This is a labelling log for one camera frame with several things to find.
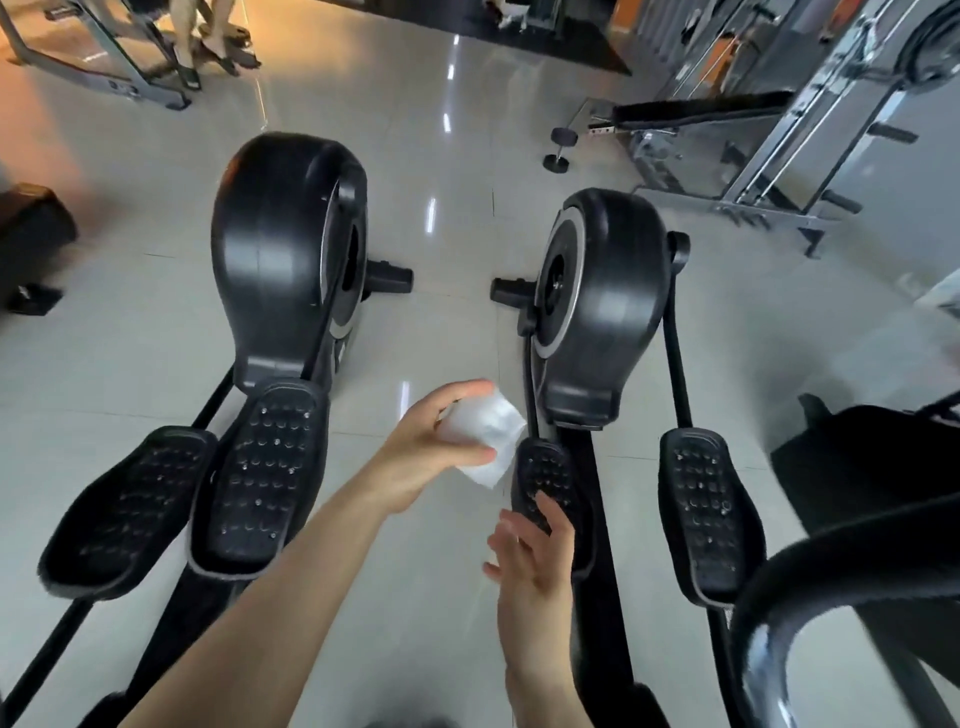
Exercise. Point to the weight bench rack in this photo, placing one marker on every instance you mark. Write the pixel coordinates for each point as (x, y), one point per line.
(780, 120)

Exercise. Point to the black elliptical machine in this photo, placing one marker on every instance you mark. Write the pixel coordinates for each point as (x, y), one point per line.
(600, 300)
(285, 240)

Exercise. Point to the small black dumbbell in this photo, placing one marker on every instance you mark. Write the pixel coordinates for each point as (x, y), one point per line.
(560, 140)

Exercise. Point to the plate loaded gym machine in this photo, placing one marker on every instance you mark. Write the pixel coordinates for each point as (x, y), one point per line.
(90, 53)

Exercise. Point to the glossy black treadmill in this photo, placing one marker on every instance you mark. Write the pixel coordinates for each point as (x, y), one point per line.
(855, 458)

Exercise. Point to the person's left hand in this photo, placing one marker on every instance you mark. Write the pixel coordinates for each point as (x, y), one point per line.
(413, 458)

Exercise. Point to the person's right hand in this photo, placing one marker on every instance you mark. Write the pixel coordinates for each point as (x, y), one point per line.
(537, 600)

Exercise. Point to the white wet wipe sheet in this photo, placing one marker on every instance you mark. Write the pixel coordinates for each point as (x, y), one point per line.
(498, 420)

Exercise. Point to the person's left forearm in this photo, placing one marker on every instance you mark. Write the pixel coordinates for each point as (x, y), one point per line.
(255, 615)

